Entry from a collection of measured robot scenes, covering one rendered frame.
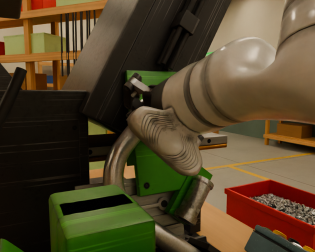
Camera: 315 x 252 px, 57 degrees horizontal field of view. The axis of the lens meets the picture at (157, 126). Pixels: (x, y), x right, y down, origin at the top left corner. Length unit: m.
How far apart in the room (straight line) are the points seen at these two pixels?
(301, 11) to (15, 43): 3.74
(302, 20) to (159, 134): 0.16
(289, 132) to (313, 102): 6.58
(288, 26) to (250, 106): 0.06
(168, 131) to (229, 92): 0.09
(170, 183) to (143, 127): 0.24
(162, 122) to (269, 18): 7.79
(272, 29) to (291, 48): 7.75
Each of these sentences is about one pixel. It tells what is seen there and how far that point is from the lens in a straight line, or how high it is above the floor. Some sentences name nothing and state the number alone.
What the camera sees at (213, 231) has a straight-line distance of 0.76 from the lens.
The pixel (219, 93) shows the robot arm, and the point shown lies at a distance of 0.24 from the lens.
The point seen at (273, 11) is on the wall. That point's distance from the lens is 8.02.
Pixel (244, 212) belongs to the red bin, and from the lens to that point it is 0.96.
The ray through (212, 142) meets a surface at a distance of 0.70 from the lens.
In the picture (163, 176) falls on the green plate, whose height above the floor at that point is 1.10.
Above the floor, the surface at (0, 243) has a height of 1.15.
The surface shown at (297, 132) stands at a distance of 6.65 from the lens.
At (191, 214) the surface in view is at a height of 1.05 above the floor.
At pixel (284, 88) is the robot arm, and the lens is 0.18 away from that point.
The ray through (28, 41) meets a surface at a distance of 3.67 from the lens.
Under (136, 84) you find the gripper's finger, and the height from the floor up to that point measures 1.25.
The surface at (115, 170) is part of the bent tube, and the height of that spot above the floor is 1.12.
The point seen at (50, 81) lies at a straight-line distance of 8.78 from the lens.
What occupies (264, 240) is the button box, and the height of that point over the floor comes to 0.94.
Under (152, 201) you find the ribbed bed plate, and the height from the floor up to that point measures 1.05.
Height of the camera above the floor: 1.24
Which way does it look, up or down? 7 degrees down
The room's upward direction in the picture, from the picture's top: straight up
